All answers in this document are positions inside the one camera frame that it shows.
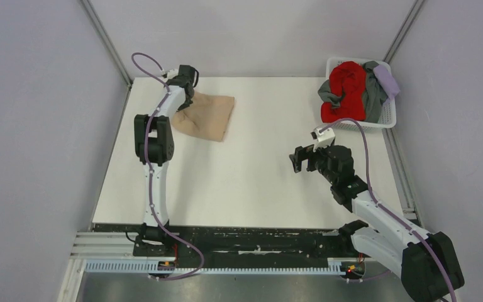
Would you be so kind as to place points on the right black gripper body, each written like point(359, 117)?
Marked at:
point(321, 164)

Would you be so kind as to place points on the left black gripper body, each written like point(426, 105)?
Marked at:
point(187, 102)

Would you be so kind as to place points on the beige t shirt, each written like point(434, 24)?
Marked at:
point(207, 118)

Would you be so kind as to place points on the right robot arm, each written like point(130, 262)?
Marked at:
point(425, 262)

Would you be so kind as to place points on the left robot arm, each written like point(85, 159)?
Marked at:
point(154, 146)

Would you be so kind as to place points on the white plastic laundry basket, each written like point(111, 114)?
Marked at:
point(387, 118)

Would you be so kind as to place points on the grey t shirt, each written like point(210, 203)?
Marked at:
point(373, 97)

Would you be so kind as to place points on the red t shirt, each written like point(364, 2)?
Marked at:
point(347, 83)

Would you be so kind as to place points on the lilac t shirt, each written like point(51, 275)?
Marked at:
point(386, 81)

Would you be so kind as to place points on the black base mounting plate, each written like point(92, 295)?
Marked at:
point(222, 247)

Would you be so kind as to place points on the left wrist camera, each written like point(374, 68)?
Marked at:
point(169, 74)

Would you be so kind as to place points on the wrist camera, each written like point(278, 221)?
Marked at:
point(323, 137)
point(169, 74)

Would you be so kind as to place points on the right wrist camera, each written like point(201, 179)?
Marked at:
point(323, 137)

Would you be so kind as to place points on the left corner wall profile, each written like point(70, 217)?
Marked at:
point(106, 41)

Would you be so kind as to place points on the corner wall profile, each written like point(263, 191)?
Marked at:
point(405, 27)
point(106, 41)

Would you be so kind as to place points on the white slotted cable duct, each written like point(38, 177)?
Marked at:
point(152, 266)

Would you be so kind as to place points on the right corner wall profile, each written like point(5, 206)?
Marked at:
point(405, 27)

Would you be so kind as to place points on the aluminium frame rail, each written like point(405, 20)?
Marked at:
point(112, 241)

